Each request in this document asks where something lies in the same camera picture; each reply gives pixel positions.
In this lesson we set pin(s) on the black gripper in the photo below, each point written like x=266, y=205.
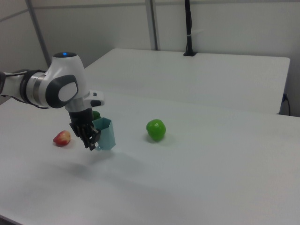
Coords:
x=80, y=120

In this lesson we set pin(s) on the light blue hexagonal mug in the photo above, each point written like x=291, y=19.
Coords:
x=106, y=136

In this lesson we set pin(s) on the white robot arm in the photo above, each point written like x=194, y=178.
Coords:
x=35, y=89

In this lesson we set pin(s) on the dark green bell pepper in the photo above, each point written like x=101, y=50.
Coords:
x=96, y=114

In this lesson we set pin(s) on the red wax apple fruit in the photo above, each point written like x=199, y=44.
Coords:
x=62, y=138

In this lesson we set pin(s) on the green apple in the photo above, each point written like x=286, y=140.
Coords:
x=155, y=130

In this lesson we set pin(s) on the grey partition post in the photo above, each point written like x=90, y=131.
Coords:
x=153, y=23

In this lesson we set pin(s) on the black camera stand pole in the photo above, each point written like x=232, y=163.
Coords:
x=188, y=28

